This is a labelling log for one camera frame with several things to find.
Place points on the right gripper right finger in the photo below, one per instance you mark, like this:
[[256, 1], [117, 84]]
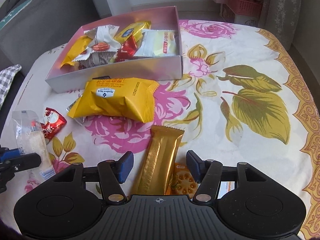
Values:
[[207, 173]]

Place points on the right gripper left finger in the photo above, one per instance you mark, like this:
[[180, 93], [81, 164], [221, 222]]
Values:
[[112, 174]]

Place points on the lotus root snack packet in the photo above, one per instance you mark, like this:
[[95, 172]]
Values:
[[182, 182]]

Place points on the clear rice cracker packet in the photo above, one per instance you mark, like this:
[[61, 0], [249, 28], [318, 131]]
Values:
[[30, 139]]

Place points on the gold bar packet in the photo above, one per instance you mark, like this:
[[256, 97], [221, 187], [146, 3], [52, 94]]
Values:
[[155, 174]]

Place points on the red candy packet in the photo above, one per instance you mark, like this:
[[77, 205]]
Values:
[[127, 50], [53, 123]]

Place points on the large yellow snack bag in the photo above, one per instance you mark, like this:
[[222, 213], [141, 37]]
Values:
[[131, 98]]

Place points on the floral tablecloth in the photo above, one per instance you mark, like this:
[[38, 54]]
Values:
[[241, 98]]

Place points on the checkered cloth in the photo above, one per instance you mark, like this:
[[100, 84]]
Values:
[[6, 79]]

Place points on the white newsprint snack packet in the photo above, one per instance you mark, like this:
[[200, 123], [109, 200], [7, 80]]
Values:
[[101, 49]]

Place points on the yellow packet in box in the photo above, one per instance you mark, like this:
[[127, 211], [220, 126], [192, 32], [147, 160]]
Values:
[[77, 48]]

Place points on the white yellow snack packet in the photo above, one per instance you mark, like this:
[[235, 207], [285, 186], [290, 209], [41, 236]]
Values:
[[157, 43]]

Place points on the grey sofa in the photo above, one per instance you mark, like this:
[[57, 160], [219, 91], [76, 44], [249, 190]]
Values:
[[43, 25]]

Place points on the yellow blue snack packet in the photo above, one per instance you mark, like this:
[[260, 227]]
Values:
[[134, 30]]

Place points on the pink plastic basket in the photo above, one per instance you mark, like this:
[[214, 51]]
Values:
[[245, 7]]

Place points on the curtain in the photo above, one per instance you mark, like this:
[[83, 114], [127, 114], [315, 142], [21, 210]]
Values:
[[280, 17]]

